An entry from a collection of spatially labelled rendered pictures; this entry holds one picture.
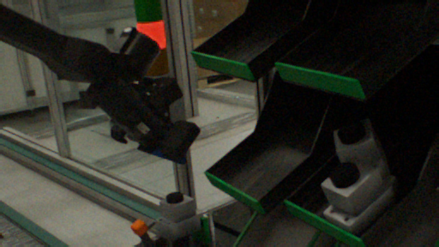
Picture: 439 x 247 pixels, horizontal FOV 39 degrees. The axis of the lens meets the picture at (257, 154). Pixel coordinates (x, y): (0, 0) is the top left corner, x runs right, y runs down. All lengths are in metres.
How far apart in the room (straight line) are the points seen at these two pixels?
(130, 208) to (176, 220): 0.38
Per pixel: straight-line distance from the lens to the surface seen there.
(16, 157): 1.98
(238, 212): 1.26
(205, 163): 1.87
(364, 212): 0.63
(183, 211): 1.04
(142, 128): 0.96
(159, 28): 1.19
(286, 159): 0.79
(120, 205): 1.45
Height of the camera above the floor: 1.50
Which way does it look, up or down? 20 degrees down
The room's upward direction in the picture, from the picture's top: 5 degrees counter-clockwise
